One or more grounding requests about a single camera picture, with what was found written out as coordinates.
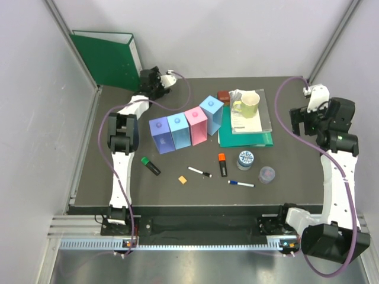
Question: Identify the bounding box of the purple drawer box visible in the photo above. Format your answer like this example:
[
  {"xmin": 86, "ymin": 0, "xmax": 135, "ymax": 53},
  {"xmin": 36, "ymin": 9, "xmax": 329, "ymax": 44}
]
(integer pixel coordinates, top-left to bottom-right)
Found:
[{"xmin": 149, "ymin": 117, "xmax": 175, "ymax": 154}]

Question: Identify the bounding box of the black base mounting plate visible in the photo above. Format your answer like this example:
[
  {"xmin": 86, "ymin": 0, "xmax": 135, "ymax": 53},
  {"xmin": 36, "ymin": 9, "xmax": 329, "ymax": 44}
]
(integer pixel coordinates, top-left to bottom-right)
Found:
[{"xmin": 101, "ymin": 214, "xmax": 293, "ymax": 242}]

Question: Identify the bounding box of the sky blue drawer box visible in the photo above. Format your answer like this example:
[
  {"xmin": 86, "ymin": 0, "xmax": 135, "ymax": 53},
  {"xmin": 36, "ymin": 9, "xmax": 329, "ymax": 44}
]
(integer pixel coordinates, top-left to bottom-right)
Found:
[{"xmin": 167, "ymin": 112, "xmax": 191, "ymax": 150}]

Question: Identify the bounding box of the white slotted cable duct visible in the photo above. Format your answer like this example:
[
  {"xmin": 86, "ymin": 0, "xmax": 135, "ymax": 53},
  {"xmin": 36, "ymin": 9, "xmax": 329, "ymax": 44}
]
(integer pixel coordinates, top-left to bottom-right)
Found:
[{"xmin": 59, "ymin": 235, "xmax": 297, "ymax": 251}]

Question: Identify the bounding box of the pink drawer box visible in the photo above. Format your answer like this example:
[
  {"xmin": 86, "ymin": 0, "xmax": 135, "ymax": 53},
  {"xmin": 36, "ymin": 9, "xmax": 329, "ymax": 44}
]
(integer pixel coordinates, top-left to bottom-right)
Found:
[{"xmin": 184, "ymin": 106, "xmax": 208, "ymax": 146}]

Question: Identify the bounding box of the small orange eraser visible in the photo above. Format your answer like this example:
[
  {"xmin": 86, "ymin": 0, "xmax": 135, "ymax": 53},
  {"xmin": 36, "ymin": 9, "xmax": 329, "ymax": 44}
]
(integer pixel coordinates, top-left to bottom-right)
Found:
[{"xmin": 178, "ymin": 176, "xmax": 187, "ymax": 185}]

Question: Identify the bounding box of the blue white marker pen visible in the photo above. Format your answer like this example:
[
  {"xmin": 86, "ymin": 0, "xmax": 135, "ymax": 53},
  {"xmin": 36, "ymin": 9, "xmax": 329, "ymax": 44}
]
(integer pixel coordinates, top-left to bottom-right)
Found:
[{"xmin": 227, "ymin": 180, "xmax": 255, "ymax": 188}]

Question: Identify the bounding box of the orange highlighter marker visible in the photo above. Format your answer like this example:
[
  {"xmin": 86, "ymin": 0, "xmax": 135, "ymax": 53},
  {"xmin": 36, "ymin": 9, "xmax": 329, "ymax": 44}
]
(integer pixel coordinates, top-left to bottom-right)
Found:
[{"xmin": 218, "ymin": 153, "xmax": 227, "ymax": 177}]

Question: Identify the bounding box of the teal clip file folder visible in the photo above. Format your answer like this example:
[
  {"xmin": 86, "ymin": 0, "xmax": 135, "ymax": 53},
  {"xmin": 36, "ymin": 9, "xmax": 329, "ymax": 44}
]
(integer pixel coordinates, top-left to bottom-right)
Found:
[{"xmin": 219, "ymin": 106, "xmax": 274, "ymax": 148}]

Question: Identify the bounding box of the crumpled patterned wrapper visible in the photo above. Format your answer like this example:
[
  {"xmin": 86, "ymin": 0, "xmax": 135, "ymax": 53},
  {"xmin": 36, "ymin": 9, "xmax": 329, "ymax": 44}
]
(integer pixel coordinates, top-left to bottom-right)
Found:
[{"xmin": 229, "ymin": 89, "xmax": 245, "ymax": 105}]

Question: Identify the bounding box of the yellow-green ceramic mug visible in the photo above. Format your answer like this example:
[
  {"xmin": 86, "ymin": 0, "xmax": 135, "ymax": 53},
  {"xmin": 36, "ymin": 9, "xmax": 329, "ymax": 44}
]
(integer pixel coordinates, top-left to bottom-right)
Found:
[{"xmin": 231, "ymin": 91, "xmax": 261, "ymax": 118}]

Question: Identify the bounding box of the patterned washi tape roll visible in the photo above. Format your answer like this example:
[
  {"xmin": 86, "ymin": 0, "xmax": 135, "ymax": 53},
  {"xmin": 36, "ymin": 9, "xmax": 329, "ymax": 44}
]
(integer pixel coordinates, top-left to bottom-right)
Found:
[{"xmin": 236, "ymin": 150, "xmax": 255, "ymax": 171}]

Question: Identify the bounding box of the dark red cube box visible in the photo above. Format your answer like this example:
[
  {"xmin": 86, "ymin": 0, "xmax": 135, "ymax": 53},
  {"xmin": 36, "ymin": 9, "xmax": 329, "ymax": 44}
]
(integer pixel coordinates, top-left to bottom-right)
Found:
[{"xmin": 217, "ymin": 91, "xmax": 230, "ymax": 106}]

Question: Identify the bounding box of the green highlighter marker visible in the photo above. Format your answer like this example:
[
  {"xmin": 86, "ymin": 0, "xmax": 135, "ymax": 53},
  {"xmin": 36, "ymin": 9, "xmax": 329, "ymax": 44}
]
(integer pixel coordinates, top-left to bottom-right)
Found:
[{"xmin": 141, "ymin": 157, "xmax": 161, "ymax": 176}]

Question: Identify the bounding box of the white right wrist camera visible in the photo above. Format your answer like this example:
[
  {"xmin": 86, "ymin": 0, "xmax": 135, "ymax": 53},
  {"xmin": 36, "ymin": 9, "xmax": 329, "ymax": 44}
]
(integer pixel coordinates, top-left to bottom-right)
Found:
[{"xmin": 303, "ymin": 84, "xmax": 330, "ymax": 113}]

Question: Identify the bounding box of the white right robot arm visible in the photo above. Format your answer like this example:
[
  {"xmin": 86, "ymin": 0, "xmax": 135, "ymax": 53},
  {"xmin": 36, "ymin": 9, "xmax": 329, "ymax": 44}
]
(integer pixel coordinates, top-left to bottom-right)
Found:
[{"xmin": 276, "ymin": 98, "xmax": 370, "ymax": 263}]

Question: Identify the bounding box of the green lever arch binder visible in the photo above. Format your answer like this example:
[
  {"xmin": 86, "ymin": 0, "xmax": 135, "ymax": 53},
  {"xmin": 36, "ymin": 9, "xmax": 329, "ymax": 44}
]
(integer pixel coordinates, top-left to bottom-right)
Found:
[{"xmin": 70, "ymin": 30, "xmax": 142, "ymax": 91}]

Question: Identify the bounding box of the black white marker pen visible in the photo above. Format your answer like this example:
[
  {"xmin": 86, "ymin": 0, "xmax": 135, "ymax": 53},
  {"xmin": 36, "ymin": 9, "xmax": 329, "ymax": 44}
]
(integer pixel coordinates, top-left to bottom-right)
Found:
[{"xmin": 187, "ymin": 166, "xmax": 213, "ymax": 178}]

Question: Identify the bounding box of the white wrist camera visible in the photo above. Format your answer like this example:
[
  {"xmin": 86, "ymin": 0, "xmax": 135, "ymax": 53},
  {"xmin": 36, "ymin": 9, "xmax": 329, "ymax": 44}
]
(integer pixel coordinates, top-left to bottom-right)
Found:
[
  {"xmin": 303, "ymin": 84, "xmax": 330, "ymax": 113},
  {"xmin": 160, "ymin": 70, "xmax": 177, "ymax": 89}
]

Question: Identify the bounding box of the aluminium frame post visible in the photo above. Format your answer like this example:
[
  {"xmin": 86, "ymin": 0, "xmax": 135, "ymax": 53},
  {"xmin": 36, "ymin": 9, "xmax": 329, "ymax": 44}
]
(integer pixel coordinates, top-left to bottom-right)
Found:
[
  {"xmin": 43, "ymin": 0, "xmax": 102, "ymax": 215},
  {"xmin": 307, "ymin": 0, "xmax": 362, "ymax": 83}
]

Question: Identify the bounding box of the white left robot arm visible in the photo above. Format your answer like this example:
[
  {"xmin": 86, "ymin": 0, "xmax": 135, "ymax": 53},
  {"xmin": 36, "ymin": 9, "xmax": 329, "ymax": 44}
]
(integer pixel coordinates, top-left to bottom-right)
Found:
[{"xmin": 97, "ymin": 67, "xmax": 176, "ymax": 235}]

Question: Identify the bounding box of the light blue drawer box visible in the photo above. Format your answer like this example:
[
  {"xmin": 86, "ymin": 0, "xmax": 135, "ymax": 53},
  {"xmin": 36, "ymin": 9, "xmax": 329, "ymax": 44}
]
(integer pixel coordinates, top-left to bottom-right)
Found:
[{"xmin": 200, "ymin": 96, "xmax": 224, "ymax": 135}]

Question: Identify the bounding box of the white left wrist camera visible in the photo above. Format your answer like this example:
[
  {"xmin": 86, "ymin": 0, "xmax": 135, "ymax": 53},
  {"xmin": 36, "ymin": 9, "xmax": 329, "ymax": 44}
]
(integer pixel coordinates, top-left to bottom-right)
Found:
[{"xmin": 160, "ymin": 70, "xmax": 177, "ymax": 89}]

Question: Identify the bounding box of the white printed paper sheet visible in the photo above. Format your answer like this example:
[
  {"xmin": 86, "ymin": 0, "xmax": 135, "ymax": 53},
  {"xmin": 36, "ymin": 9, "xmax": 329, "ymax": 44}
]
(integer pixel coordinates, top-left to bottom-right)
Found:
[{"xmin": 230, "ymin": 110, "xmax": 262, "ymax": 134}]

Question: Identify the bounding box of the aluminium frame post left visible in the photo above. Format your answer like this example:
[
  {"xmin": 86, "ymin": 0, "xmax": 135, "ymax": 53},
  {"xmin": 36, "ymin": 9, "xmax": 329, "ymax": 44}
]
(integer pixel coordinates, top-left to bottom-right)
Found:
[{"xmin": 43, "ymin": 0, "xmax": 102, "ymax": 215}]

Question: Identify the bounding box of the aluminium frame post right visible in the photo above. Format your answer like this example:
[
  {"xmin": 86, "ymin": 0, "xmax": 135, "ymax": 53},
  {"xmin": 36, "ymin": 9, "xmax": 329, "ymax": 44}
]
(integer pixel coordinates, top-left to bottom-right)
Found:
[{"xmin": 307, "ymin": 0, "xmax": 362, "ymax": 83}]

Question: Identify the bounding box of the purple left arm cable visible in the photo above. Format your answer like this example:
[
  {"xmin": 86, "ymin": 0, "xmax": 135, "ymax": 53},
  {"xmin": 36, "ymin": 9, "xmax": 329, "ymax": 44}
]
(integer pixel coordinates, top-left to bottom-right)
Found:
[{"xmin": 57, "ymin": 70, "xmax": 192, "ymax": 277}]

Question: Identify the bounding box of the aluminium front rail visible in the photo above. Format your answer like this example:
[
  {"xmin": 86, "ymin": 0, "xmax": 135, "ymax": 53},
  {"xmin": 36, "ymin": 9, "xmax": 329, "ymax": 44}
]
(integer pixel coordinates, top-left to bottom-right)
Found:
[{"xmin": 47, "ymin": 214, "xmax": 371, "ymax": 239}]

